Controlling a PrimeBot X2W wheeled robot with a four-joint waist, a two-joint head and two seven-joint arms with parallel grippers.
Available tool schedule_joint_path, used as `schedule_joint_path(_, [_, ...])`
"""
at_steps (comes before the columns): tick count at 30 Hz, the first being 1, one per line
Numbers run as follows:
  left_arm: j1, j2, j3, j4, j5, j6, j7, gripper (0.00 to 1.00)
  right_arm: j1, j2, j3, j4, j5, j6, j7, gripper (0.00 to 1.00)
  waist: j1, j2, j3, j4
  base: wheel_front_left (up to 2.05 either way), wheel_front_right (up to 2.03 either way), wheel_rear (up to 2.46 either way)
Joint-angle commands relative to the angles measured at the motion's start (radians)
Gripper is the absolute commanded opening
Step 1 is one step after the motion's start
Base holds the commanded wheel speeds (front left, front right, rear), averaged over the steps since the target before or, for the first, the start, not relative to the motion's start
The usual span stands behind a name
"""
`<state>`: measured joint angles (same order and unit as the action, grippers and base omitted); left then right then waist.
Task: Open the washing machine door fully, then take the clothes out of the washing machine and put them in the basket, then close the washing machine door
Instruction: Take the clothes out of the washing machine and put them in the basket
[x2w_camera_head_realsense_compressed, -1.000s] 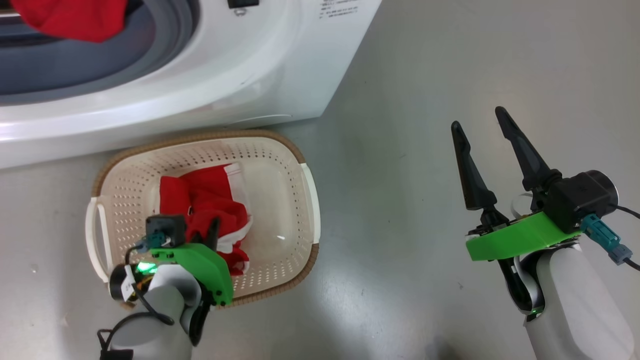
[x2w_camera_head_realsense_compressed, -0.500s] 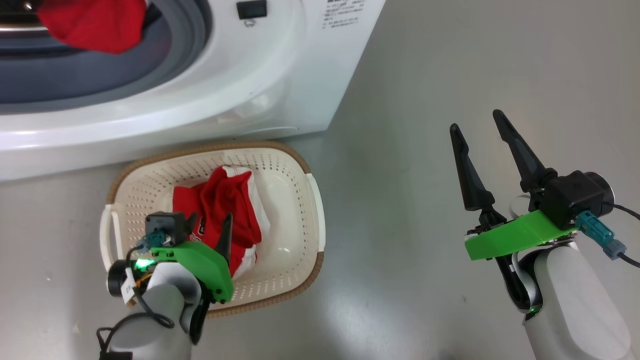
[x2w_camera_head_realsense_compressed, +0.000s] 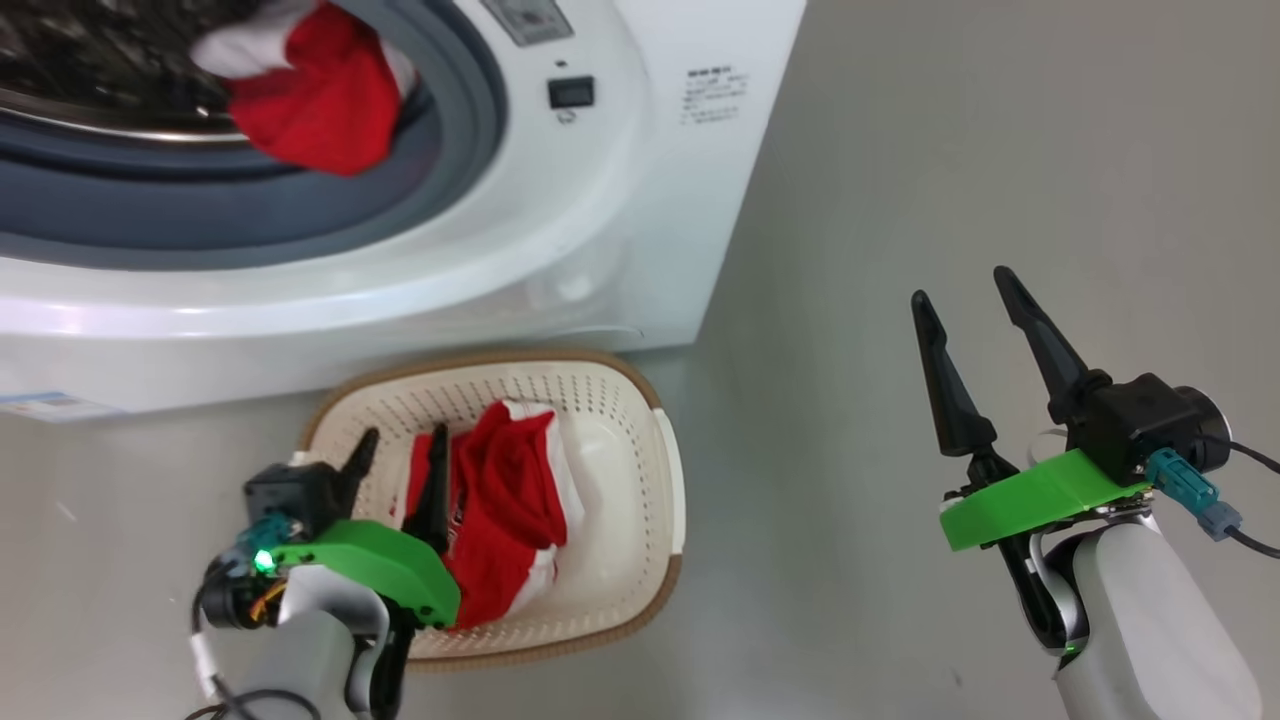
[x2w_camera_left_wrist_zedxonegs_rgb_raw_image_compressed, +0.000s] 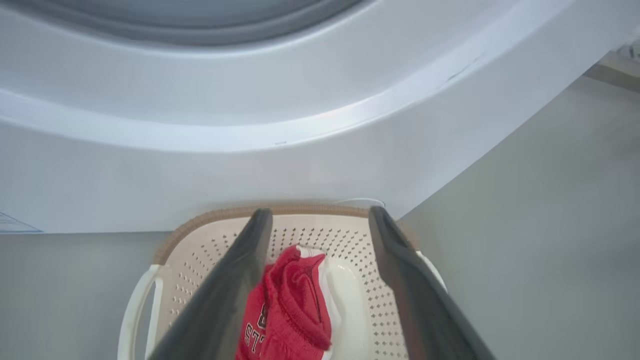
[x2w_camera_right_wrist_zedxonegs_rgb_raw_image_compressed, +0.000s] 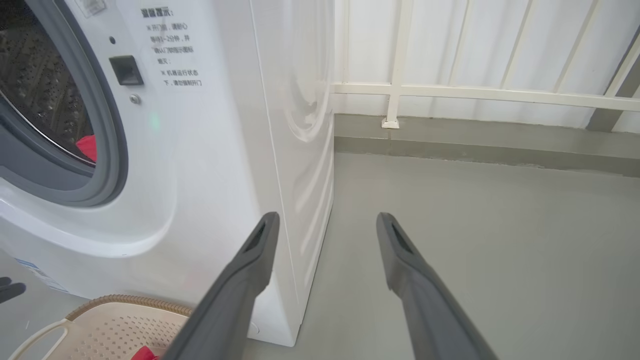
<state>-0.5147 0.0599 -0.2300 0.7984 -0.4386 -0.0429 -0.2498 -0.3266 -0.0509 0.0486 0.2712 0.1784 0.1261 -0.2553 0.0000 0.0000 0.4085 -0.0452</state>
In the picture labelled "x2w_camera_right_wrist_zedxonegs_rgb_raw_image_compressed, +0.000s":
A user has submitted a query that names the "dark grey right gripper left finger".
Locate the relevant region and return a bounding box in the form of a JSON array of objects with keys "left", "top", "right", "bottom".
[{"left": 162, "top": 211, "right": 281, "bottom": 360}]

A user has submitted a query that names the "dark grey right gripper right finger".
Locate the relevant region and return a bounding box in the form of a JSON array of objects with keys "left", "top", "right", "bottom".
[{"left": 376, "top": 212, "right": 498, "bottom": 360}]

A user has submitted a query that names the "red garment with white trim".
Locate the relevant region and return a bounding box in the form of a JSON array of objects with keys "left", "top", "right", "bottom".
[{"left": 76, "top": 134, "right": 97, "bottom": 163}]

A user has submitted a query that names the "beige perforated laundry basket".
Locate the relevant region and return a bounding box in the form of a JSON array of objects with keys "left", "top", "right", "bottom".
[{"left": 7, "top": 294, "right": 194, "bottom": 360}]

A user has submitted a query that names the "white front-load washing machine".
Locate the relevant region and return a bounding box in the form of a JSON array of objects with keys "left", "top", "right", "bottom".
[{"left": 0, "top": 0, "right": 336, "bottom": 348}]

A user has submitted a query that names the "grey rubber door gasket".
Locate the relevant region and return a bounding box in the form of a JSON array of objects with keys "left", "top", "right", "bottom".
[{"left": 0, "top": 0, "right": 129, "bottom": 208}]

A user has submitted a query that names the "black door latch socket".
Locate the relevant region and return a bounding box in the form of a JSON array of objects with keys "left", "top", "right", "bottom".
[{"left": 109, "top": 55, "right": 145, "bottom": 87}]

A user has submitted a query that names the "blue energy label sticker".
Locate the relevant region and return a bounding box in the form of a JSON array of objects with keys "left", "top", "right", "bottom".
[{"left": 15, "top": 257, "right": 69, "bottom": 294}]

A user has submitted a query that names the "white metal railing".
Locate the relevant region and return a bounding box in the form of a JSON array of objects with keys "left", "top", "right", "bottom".
[{"left": 330, "top": 0, "right": 640, "bottom": 130}]

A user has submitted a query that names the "grey warning triangle sticker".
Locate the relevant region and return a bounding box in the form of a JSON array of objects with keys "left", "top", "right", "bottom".
[{"left": 75, "top": 0, "right": 107, "bottom": 17}]

